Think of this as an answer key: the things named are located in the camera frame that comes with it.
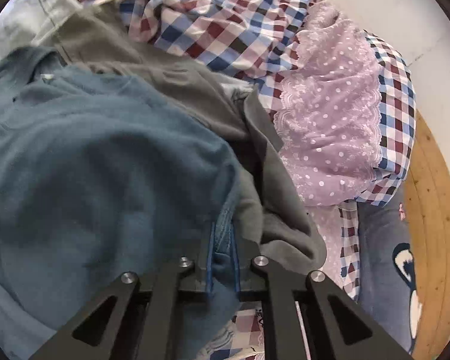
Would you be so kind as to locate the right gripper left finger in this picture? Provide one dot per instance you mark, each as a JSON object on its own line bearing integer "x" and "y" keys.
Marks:
{"x": 135, "y": 316}

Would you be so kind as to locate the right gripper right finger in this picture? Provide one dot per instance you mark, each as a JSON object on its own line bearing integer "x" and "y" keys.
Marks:
{"x": 307, "y": 316}

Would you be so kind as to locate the dark teal sweater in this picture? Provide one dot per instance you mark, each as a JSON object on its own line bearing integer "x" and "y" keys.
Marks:
{"x": 100, "y": 174}

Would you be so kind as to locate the dark blue plush pillow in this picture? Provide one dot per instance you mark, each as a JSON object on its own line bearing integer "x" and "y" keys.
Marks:
{"x": 388, "y": 289}

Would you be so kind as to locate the plaid bed sheet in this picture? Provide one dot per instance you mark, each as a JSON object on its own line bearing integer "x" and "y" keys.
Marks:
{"x": 243, "y": 336}

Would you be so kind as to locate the wooden headboard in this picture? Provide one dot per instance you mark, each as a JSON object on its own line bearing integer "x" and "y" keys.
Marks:
{"x": 427, "y": 202}

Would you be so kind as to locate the plaid folded quilt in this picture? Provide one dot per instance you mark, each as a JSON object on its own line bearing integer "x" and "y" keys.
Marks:
{"x": 341, "y": 99}

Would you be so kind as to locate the grey trousers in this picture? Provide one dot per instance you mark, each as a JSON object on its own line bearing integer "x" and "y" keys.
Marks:
{"x": 29, "y": 22}

